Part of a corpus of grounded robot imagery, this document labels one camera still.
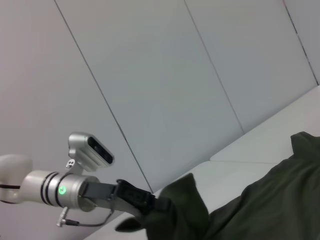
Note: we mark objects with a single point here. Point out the dark green FREE T-shirt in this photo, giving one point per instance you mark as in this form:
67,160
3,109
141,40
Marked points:
262,200

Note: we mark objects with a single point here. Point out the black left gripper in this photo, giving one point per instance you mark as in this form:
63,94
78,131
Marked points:
100,191

